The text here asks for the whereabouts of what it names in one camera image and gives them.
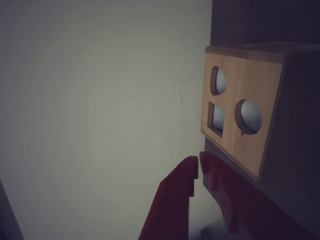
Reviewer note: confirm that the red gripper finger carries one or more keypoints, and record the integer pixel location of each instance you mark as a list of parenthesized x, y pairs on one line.
[(172, 202), (250, 215)]

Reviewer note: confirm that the wooden shape sorter box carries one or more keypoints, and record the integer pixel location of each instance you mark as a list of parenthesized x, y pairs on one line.
[(250, 82)]

